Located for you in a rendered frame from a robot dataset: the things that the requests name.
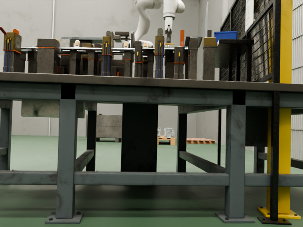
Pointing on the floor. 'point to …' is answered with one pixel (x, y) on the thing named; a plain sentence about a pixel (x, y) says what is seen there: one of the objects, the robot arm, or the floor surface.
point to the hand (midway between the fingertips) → (168, 40)
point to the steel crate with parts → (107, 127)
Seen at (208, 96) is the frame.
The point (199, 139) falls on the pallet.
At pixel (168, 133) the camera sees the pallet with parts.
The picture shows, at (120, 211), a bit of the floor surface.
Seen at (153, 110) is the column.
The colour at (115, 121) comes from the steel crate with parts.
